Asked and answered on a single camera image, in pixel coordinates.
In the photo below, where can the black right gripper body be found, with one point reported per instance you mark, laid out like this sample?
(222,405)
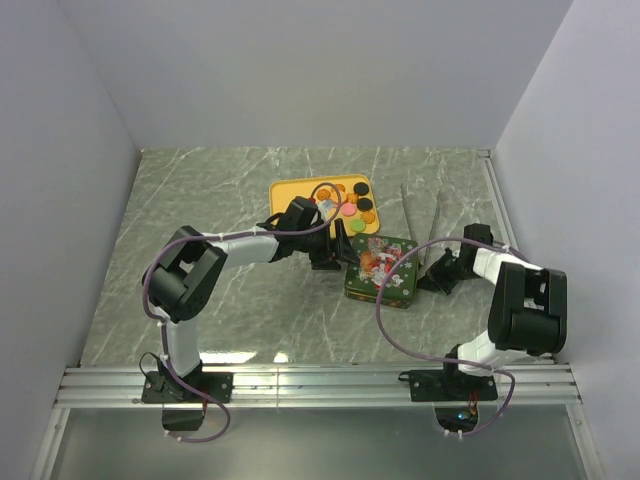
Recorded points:
(445,275)

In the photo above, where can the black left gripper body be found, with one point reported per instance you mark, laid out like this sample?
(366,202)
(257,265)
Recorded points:
(319,246)

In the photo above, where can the gold tin lid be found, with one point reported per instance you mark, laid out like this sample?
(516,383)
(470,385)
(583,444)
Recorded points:
(377,257)

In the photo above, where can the metal tongs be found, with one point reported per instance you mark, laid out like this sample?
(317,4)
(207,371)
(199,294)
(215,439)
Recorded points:
(421,226)

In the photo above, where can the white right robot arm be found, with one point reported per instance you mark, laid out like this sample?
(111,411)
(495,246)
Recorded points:
(528,312)

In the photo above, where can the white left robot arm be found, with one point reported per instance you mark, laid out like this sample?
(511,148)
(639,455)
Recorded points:
(179,284)

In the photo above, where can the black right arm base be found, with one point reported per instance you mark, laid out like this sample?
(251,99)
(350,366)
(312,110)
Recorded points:
(448,386)

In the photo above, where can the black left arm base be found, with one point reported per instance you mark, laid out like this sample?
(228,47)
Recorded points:
(161,387)

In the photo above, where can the green sandwich cookie right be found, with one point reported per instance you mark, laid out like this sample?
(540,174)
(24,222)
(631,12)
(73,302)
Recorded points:
(357,225)

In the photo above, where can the swirl butter cookie top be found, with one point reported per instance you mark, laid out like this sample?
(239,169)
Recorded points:
(323,194)

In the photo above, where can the swirl butter cookie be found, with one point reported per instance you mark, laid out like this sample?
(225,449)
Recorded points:
(368,217)
(323,194)

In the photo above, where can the swirl butter cookie right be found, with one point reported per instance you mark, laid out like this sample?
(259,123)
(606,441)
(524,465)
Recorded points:
(368,217)

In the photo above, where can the pink sandwich cookie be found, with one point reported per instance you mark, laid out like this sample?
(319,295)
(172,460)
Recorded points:
(348,209)

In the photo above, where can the yellow plastic tray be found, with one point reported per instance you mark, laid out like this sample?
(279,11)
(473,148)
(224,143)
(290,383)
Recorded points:
(282,192)

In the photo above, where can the black sandwich cookie lower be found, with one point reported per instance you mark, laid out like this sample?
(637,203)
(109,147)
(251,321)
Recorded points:
(364,204)

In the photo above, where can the black sandwich cookie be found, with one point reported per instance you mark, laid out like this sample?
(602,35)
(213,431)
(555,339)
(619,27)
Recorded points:
(364,204)
(361,188)

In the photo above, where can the black sandwich cookie upper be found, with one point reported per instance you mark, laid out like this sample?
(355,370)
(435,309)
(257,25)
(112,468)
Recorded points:
(361,188)

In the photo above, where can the aluminium mounting rail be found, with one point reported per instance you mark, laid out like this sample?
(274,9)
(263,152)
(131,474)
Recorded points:
(306,386)

